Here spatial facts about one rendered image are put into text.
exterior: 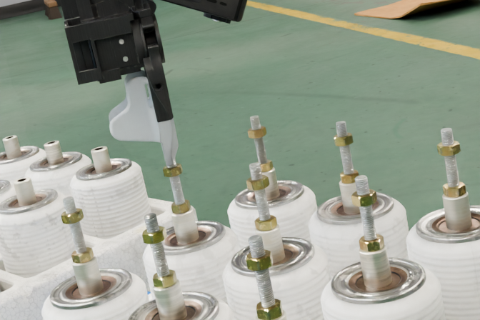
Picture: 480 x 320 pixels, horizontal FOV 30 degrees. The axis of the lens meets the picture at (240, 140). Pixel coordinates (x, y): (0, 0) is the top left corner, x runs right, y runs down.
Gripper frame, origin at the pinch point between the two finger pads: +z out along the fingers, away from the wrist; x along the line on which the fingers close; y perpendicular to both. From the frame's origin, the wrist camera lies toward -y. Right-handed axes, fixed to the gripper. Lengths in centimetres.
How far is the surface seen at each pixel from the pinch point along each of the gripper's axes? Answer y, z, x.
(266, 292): -3.3, 4.4, 26.8
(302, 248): -9.0, 9.0, 9.9
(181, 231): 1.1, 8.1, 1.0
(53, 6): 40, 27, -515
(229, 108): -22, 34, -156
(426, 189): -44, 34, -62
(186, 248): 0.9, 9.1, 3.1
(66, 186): 14.4, 11.8, -37.2
